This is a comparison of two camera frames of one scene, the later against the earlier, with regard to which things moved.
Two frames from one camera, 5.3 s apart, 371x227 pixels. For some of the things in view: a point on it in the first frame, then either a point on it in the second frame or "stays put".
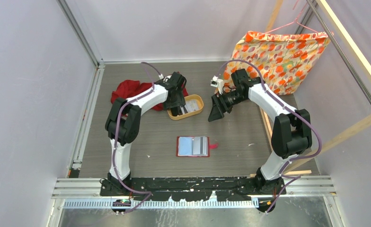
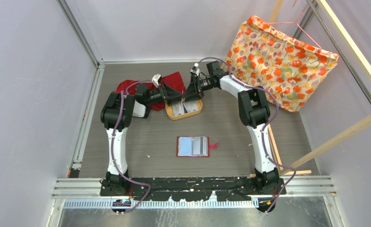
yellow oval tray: [188, 97] stays put
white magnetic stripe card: [199, 145] stays put
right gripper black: [219, 108] -> [194, 91]
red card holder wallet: [184, 146] stays put
